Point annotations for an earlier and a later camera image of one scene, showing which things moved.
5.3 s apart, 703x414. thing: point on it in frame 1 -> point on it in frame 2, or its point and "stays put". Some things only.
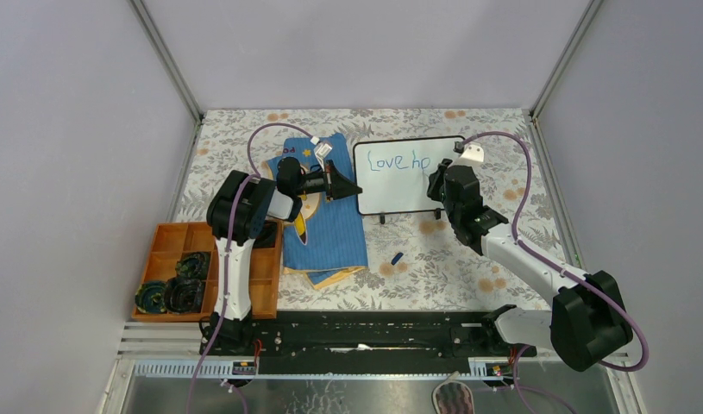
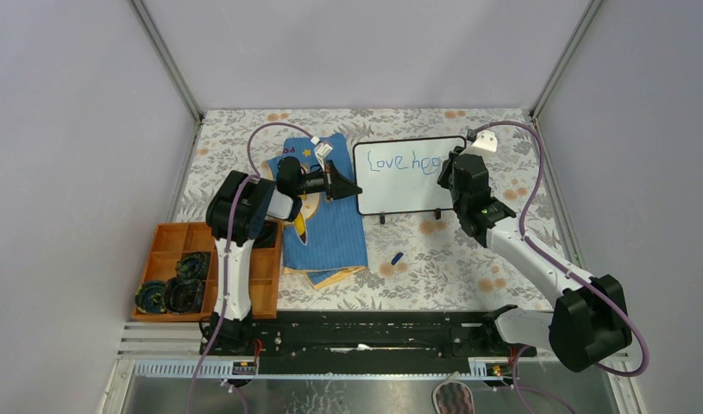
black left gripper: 335,184 stays put
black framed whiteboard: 392,176 stays put
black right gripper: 436,178 -> 447,166
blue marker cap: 396,259 stays put
